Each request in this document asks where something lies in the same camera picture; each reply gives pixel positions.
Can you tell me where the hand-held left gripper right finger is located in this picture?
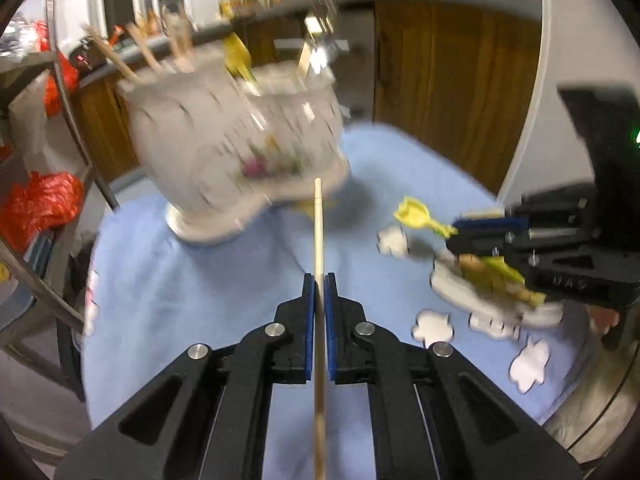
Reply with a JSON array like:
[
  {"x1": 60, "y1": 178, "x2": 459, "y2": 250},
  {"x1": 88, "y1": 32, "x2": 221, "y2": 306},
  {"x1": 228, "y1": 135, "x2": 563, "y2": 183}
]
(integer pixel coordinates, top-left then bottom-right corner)
[{"x1": 325, "y1": 273, "x2": 583, "y2": 480}]

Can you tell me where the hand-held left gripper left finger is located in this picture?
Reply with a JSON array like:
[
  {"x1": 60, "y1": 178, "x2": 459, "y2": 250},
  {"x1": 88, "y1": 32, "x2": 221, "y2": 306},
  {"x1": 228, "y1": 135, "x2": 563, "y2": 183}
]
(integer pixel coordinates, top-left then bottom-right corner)
[{"x1": 54, "y1": 274, "x2": 316, "y2": 480}]

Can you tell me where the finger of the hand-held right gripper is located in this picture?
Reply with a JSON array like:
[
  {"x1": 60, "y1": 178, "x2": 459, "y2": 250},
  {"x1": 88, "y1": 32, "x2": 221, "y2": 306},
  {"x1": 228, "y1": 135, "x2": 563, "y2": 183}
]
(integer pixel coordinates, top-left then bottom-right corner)
[
  {"x1": 452, "y1": 215, "x2": 530, "y2": 236},
  {"x1": 445, "y1": 234, "x2": 536, "y2": 262}
]

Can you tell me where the yellow tulip plastic utensil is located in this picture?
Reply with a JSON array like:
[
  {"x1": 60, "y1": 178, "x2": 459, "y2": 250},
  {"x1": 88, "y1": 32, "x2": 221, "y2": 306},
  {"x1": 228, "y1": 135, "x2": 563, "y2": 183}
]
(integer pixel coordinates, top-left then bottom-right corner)
[
  {"x1": 392, "y1": 197, "x2": 458, "y2": 238},
  {"x1": 222, "y1": 35, "x2": 258, "y2": 93}
]

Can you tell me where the floral white ceramic utensil holder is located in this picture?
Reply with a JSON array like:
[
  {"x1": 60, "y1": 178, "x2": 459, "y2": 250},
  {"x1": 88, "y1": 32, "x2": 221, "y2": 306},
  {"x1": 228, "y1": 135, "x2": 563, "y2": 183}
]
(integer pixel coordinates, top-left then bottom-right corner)
[{"x1": 117, "y1": 52, "x2": 351, "y2": 246}]

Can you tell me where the blue cartoon printed cloth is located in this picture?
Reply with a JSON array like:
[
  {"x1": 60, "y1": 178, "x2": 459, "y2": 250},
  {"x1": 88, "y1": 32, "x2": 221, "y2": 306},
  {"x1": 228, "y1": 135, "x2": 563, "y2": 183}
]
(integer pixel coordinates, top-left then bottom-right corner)
[{"x1": 80, "y1": 122, "x2": 596, "y2": 480}]

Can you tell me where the wooden cabinet door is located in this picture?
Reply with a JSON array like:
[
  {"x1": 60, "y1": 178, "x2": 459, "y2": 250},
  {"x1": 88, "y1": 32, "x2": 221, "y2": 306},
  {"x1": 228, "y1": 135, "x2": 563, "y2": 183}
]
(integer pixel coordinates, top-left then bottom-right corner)
[{"x1": 372, "y1": 0, "x2": 543, "y2": 196}]

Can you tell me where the metal rack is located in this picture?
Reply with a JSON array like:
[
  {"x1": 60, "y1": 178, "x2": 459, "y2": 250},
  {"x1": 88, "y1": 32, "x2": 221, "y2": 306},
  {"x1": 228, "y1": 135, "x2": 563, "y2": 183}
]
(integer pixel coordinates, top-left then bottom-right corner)
[{"x1": 0, "y1": 45, "x2": 121, "y2": 401}]

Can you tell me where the red plastic bag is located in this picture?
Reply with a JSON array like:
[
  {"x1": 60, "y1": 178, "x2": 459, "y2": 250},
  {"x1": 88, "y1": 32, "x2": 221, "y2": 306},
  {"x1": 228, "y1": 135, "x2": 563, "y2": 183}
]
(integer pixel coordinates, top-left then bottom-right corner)
[
  {"x1": 32, "y1": 20, "x2": 81, "y2": 118},
  {"x1": 0, "y1": 170, "x2": 86, "y2": 253}
]

